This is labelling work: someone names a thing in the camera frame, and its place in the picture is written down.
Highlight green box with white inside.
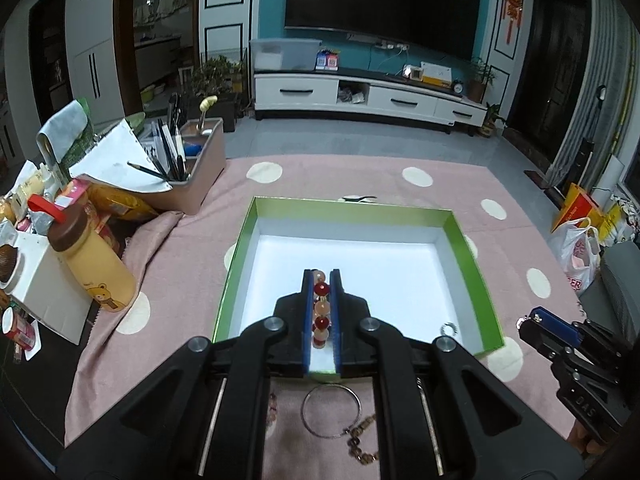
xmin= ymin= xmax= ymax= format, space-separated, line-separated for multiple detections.
xmin=212 ymin=196 xmax=505 ymax=378

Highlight black flat screen television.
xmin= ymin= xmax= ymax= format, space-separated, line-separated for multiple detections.
xmin=284 ymin=0 xmax=483 ymax=59

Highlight grey seat cushion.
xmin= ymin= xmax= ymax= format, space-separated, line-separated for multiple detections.
xmin=580 ymin=242 xmax=640 ymax=331

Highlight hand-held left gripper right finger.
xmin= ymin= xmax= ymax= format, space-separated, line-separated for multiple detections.
xmin=330 ymin=269 xmax=587 ymax=480

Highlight large dark planter with plants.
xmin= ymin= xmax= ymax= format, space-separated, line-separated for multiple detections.
xmin=190 ymin=55 xmax=249 ymax=133

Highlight red and peach bead bracelet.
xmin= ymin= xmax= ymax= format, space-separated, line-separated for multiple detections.
xmin=310 ymin=269 xmax=332 ymax=351

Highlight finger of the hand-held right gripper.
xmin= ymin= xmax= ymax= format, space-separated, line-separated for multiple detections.
xmin=517 ymin=317 xmax=561 ymax=358
xmin=530 ymin=306 xmax=583 ymax=341

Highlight tall potted plant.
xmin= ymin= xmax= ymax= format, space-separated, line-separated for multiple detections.
xmin=467 ymin=57 xmax=497 ymax=103

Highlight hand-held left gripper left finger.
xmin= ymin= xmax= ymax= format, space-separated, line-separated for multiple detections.
xmin=57 ymin=269 xmax=313 ymax=480

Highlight red knot wall ornament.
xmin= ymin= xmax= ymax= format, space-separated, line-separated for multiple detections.
xmin=502 ymin=0 xmax=524 ymax=43

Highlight white cardboard box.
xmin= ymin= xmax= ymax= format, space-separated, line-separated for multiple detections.
xmin=10 ymin=232 xmax=97 ymax=346

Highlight silver bangle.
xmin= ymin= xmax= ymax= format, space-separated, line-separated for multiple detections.
xmin=301 ymin=384 xmax=362 ymax=438

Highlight dark door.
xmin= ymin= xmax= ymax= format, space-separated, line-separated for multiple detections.
xmin=510 ymin=0 xmax=593 ymax=161

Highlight pink packet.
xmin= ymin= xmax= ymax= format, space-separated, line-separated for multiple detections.
xmin=52 ymin=180 xmax=92 ymax=211

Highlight white television cabinet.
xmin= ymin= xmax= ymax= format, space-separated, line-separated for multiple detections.
xmin=252 ymin=66 xmax=488 ymax=136

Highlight yellow paper bag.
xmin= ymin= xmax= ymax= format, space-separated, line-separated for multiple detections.
xmin=551 ymin=183 xmax=601 ymax=233

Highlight person's right hand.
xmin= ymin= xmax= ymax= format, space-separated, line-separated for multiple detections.
xmin=567 ymin=417 xmax=608 ymax=458

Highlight yellow snack bag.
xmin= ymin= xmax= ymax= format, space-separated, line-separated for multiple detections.
xmin=87 ymin=182 xmax=159 ymax=221

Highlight clear plastic storage box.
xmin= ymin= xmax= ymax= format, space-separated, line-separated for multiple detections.
xmin=249 ymin=38 xmax=323 ymax=72

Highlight pink cup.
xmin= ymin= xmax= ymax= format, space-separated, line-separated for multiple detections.
xmin=0 ymin=305 xmax=39 ymax=354

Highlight white and yellow desk calendar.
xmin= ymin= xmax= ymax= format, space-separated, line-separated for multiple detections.
xmin=421 ymin=61 xmax=453 ymax=83

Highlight yellow bottle with brown lid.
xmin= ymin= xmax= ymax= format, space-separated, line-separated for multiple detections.
xmin=28 ymin=195 xmax=137 ymax=313

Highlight grey striped curtain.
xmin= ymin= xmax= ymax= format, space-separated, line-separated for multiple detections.
xmin=555 ymin=0 xmax=640 ymax=183

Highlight small potted floor plant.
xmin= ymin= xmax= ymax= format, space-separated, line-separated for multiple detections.
xmin=480 ymin=104 xmax=507 ymax=138

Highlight upright vacuum cleaner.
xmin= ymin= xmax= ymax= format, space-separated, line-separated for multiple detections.
xmin=565 ymin=85 xmax=608 ymax=196

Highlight pink organizer bin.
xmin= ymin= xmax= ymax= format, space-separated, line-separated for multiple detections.
xmin=82 ymin=117 xmax=227 ymax=216

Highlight white paper sheets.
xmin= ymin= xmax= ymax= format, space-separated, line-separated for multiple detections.
xmin=70 ymin=120 xmax=167 ymax=194

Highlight pink polka dot blanket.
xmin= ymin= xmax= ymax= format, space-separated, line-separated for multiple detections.
xmin=64 ymin=156 xmax=583 ymax=480

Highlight dark pencil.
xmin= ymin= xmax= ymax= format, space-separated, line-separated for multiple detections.
xmin=127 ymin=161 xmax=172 ymax=181

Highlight yellow duck head stick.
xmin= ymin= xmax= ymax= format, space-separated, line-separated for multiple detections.
xmin=199 ymin=96 xmax=219 ymax=133

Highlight brown wooden bead bracelet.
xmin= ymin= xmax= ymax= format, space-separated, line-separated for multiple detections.
xmin=345 ymin=412 xmax=381 ymax=463

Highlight white cupboard with black handles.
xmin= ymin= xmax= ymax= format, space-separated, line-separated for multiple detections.
xmin=70 ymin=40 xmax=126 ymax=122

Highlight white plastic bag red print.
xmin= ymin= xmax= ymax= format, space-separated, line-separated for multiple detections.
xmin=547 ymin=217 xmax=601 ymax=298

